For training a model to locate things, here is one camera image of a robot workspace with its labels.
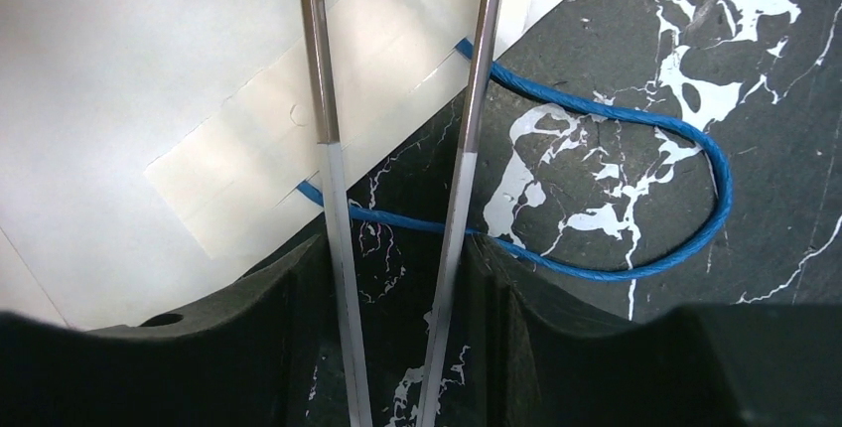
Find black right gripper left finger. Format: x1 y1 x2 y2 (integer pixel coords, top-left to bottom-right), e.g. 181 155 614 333
1 235 330 426

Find metal serving tongs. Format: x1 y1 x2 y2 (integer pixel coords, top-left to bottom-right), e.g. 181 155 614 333
298 0 501 426

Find blue checkered paper bag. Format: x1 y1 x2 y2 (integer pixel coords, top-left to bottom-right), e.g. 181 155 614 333
0 0 735 332

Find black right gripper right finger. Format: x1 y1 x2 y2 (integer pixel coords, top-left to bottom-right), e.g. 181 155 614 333
461 235 841 426

